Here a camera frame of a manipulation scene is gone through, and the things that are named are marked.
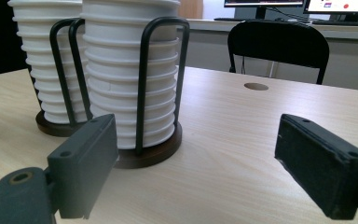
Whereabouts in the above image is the wooden panel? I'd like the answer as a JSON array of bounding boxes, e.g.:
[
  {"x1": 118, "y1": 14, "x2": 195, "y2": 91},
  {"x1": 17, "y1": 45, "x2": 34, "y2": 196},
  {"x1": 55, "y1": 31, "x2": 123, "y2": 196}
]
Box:
[{"x1": 177, "y1": 0, "x2": 204, "y2": 20}]

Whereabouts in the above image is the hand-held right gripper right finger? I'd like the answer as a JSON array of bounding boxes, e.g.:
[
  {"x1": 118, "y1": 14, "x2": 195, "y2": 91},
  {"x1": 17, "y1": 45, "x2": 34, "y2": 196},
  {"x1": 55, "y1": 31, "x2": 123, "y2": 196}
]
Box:
[{"x1": 274, "y1": 113, "x2": 358, "y2": 220}]

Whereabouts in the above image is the black keyboard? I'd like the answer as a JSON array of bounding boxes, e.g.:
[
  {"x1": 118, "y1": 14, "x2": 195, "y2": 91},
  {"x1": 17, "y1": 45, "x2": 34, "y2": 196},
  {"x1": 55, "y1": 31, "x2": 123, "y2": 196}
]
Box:
[
  {"x1": 311, "y1": 20, "x2": 358, "y2": 27},
  {"x1": 213, "y1": 16, "x2": 247, "y2": 22}
]

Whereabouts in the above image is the stack of white paper cups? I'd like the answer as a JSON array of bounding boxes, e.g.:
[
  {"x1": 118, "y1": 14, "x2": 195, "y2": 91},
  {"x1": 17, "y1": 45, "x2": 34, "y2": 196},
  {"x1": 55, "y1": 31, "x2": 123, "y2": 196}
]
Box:
[
  {"x1": 80, "y1": 0, "x2": 181, "y2": 150},
  {"x1": 7, "y1": 0, "x2": 90, "y2": 125}
]

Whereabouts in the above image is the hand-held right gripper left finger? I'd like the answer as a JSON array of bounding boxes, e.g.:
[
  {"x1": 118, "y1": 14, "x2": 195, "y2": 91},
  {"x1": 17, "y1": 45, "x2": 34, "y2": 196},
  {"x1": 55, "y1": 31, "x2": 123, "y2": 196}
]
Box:
[{"x1": 47, "y1": 114, "x2": 119, "y2": 219}]

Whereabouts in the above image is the black folding chair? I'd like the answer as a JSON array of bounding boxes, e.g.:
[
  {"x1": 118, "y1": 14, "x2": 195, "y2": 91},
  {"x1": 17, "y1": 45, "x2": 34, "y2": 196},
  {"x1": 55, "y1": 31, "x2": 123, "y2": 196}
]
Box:
[{"x1": 227, "y1": 20, "x2": 330, "y2": 86}]

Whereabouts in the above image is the white office desk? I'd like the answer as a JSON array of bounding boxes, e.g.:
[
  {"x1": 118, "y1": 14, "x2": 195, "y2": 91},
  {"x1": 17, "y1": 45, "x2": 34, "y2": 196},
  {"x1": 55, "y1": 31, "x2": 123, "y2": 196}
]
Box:
[{"x1": 176, "y1": 18, "x2": 358, "y2": 41}]

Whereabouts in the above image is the computer monitor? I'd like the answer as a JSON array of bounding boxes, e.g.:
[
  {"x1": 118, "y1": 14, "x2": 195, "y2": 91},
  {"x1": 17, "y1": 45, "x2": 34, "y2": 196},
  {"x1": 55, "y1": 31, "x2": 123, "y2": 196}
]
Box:
[
  {"x1": 223, "y1": 0, "x2": 306, "y2": 20},
  {"x1": 302, "y1": 0, "x2": 358, "y2": 22}
]

